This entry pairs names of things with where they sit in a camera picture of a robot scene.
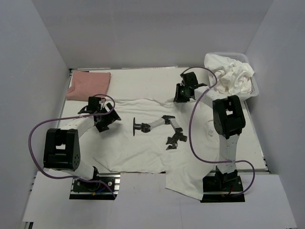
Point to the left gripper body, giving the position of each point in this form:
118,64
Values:
106,118

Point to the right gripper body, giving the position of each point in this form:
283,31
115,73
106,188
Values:
182,95

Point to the white t shirt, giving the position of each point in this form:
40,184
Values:
122,150

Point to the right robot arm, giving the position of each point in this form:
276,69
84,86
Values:
228,121

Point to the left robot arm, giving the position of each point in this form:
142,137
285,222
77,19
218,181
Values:
62,150

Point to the crumpled white shirts in basket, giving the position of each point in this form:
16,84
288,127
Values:
231,76

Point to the folded pink t shirt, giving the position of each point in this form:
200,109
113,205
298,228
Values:
87,84

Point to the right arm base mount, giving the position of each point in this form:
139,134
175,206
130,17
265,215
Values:
213,193

